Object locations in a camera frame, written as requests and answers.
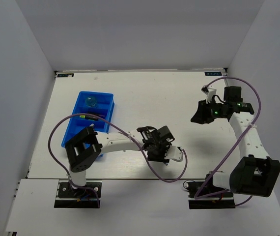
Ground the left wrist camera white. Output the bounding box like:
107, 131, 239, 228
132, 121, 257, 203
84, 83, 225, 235
165, 146, 184, 162

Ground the left table corner label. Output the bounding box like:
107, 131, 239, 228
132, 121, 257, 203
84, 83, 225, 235
57, 73, 74, 78

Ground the blue transparent tape roll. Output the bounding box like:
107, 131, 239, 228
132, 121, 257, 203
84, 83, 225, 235
85, 96, 97, 107

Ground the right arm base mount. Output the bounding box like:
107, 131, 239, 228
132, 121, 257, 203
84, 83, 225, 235
183, 180, 236, 209

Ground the right table corner label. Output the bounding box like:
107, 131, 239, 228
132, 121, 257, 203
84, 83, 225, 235
204, 71, 222, 76

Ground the yellow cap black highlighter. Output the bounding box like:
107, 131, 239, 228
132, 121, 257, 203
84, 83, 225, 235
79, 115, 91, 119

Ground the blue plastic compartment tray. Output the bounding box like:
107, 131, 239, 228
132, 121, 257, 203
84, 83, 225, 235
61, 91, 114, 147

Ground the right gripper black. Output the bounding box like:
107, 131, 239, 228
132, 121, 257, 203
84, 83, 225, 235
190, 98, 226, 124

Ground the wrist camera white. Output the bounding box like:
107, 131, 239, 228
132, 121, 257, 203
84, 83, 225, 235
165, 146, 184, 162
201, 86, 217, 104

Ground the table corner label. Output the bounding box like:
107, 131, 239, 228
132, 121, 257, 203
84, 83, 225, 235
204, 71, 222, 76
57, 73, 74, 78

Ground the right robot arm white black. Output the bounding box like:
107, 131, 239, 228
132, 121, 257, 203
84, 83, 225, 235
191, 86, 280, 199

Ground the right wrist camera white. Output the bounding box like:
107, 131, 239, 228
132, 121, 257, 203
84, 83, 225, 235
201, 86, 217, 104

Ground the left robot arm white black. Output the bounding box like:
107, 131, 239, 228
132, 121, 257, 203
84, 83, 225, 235
65, 126, 183, 196

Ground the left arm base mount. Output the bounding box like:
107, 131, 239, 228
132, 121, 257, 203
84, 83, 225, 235
54, 181, 102, 209

